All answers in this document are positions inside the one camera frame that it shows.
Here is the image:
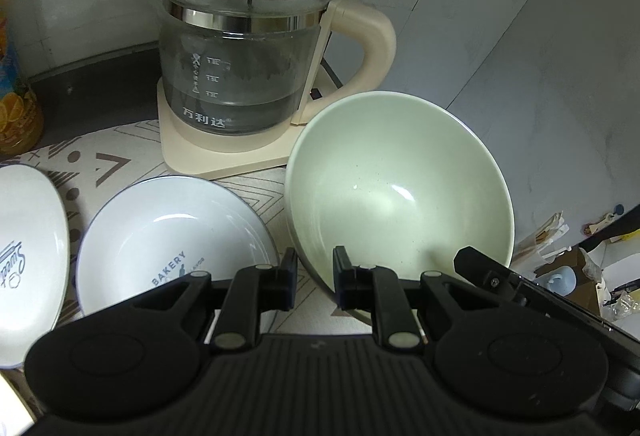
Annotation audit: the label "white printed bowl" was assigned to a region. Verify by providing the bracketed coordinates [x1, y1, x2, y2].
[76, 176, 281, 333]

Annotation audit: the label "crumpled plastic wrappers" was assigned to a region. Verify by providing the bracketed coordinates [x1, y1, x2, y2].
[514, 212, 572, 269]

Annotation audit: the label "light blue plastic object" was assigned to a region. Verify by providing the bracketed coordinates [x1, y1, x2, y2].
[545, 265, 577, 293]

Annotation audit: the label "cream glass electric kettle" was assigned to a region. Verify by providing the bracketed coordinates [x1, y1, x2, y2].
[152, 0, 397, 137]

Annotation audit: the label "cardboard box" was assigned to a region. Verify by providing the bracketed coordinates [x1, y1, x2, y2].
[534, 245, 607, 317]

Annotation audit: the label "orange juice bottle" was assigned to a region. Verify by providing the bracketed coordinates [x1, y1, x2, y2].
[0, 13, 45, 155]

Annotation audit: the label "patterned tablecloth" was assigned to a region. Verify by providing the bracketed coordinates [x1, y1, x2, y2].
[0, 118, 373, 333]

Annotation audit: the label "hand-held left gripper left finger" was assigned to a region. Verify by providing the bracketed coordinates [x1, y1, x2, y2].
[134, 247, 300, 351]

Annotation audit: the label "white printed plate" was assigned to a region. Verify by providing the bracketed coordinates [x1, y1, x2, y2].
[0, 163, 70, 370]

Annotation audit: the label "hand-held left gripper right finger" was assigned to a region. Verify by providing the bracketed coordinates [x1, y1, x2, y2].
[332, 245, 469, 351]

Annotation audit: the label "cream kettle base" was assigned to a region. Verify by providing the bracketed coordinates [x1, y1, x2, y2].
[156, 64, 347, 181]

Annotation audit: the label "pale green bowl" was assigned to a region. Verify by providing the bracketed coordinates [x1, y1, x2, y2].
[284, 90, 516, 323]

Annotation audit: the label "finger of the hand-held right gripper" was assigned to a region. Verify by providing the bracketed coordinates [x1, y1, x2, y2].
[452, 245, 532, 303]

